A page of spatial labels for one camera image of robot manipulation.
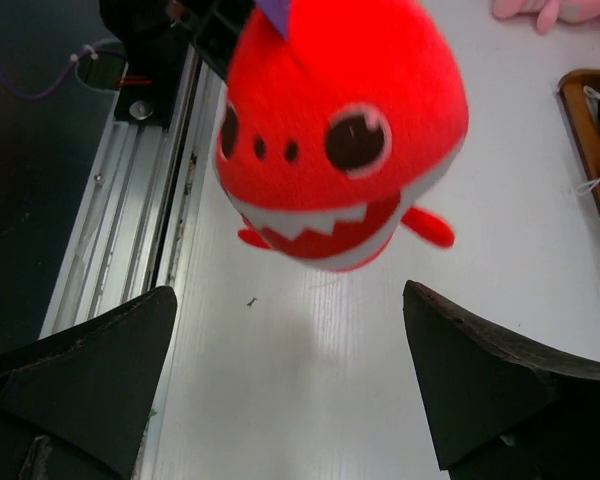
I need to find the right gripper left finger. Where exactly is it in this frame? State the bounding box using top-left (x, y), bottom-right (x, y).
top-left (0, 286), bottom-right (177, 479)

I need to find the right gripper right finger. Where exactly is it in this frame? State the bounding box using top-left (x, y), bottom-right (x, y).
top-left (403, 281), bottom-right (600, 479)

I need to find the red fish plush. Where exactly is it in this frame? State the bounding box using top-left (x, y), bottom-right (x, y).
top-left (215, 0), bottom-right (469, 272)

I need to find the brown wooden three-tier shelf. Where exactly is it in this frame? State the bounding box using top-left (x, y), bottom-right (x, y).
top-left (558, 69), bottom-right (600, 219)

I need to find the pink striped plush lower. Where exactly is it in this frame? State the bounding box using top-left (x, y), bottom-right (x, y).
top-left (491, 0), bottom-right (600, 35)

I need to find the aluminium mounting rail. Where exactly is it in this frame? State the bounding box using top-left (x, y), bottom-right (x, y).
top-left (40, 50), bottom-right (223, 337)

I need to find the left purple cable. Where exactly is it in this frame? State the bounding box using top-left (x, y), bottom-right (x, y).
top-left (0, 0), bottom-right (126, 101)

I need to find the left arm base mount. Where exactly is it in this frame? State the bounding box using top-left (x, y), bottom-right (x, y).
top-left (99, 0), bottom-right (254, 127)

